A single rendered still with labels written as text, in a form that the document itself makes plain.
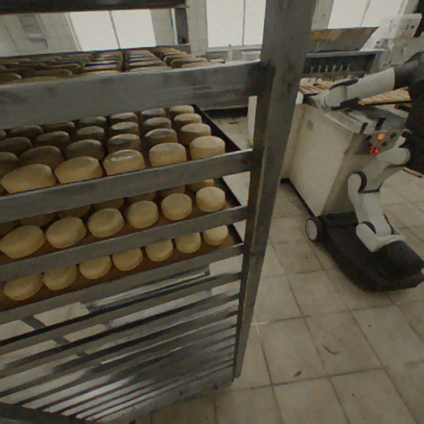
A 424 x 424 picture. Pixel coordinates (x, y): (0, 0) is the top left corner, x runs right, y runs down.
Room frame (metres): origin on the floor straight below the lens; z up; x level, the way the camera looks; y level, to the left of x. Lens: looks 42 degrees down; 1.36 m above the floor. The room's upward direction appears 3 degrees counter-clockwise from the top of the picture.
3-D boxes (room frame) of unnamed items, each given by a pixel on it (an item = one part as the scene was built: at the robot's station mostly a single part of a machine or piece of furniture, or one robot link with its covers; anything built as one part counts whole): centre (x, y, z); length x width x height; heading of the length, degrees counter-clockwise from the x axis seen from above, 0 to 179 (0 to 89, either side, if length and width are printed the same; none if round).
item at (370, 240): (0.91, -1.11, 0.28); 0.21 x 0.20 x 0.13; 4
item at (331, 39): (2.15, -1.02, 1.25); 0.56 x 0.29 x 0.14; 94
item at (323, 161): (1.64, -1.06, 0.45); 0.70 x 0.34 x 0.90; 4
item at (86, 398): (0.18, 0.23, 0.51); 0.64 x 0.03 x 0.03; 106
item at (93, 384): (0.18, 0.23, 0.60); 0.64 x 0.03 x 0.03; 106
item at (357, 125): (2.25, -0.87, 0.87); 2.01 x 0.03 x 0.07; 4
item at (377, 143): (1.28, -1.08, 0.77); 0.24 x 0.04 x 0.14; 94
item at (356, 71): (2.15, -1.02, 1.01); 0.72 x 0.33 x 0.34; 94
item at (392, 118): (2.27, -1.16, 0.87); 2.01 x 0.03 x 0.07; 4
